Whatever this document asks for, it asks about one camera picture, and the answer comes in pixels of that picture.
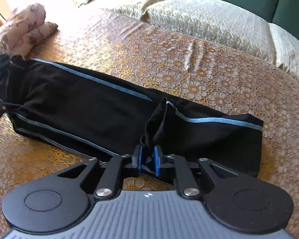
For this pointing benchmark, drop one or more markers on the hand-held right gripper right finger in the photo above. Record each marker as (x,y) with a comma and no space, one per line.
(156,161)

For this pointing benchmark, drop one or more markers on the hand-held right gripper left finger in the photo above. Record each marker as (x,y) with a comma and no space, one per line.
(139,160)

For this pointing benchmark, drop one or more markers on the black pants with blue stripes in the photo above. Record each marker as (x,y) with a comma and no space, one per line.
(77,104)

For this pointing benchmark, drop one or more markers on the pink cartoon blanket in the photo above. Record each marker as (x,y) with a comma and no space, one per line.
(22,29)

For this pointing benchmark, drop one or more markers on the patterned lace tablecloth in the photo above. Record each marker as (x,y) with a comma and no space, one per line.
(201,74)

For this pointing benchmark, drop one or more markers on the cream quilted sofa cover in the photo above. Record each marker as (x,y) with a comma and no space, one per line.
(214,17)

